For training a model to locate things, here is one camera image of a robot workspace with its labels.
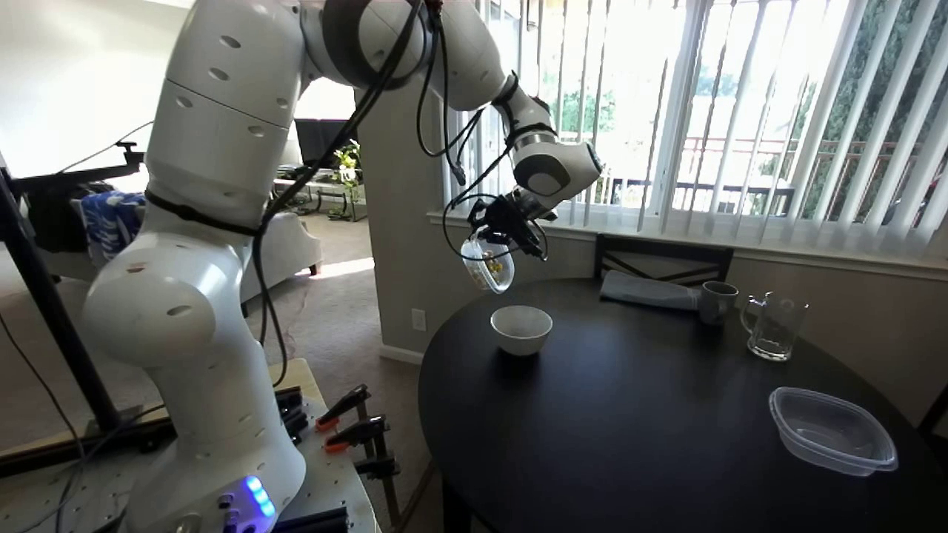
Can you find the blue bag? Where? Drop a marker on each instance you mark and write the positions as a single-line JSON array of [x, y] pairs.
[[106, 221]]

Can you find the white wall outlet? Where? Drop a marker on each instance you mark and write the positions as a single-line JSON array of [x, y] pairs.
[[419, 317]]

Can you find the green potted plant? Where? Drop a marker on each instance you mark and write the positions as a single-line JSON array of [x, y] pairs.
[[348, 179]]

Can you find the grey mug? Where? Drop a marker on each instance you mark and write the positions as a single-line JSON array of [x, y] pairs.
[[718, 302]]

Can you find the black wooden chair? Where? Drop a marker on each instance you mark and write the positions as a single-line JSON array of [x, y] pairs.
[[683, 264]]

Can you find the white vertical window blinds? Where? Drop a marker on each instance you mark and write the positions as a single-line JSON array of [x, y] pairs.
[[751, 98]]

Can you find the light wooden robot platform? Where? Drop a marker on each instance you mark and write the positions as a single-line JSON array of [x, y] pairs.
[[327, 474]]

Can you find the empty transparent plastic container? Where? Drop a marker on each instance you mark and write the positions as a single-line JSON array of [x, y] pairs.
[[829, 429]]

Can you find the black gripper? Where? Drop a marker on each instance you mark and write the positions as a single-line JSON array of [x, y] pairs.
[[512, 218]]

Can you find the transparent plastic bowl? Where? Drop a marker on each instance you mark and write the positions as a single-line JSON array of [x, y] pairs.
[[488, 269]]

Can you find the white low furniture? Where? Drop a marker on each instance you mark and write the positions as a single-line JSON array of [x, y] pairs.
[[286, 252]]

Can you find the small black device box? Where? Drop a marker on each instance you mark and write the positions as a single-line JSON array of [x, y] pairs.
[[290, 413]]

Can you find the yellow food pieces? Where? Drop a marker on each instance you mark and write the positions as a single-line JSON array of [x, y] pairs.
[[499, 268]]

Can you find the white ceramic bowl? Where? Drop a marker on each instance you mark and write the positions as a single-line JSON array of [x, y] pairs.
[[520, 327]]

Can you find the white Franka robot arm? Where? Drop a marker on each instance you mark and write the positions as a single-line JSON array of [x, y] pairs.
[[195, 298]]

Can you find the clear drinking glass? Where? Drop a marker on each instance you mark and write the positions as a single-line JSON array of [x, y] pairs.
[[773, 327]]

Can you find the black camera stand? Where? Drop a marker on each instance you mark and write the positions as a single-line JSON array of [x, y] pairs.
[[47, 298]]

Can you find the blue-grey folded cloth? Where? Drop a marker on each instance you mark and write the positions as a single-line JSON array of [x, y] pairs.
[[647, 290]]

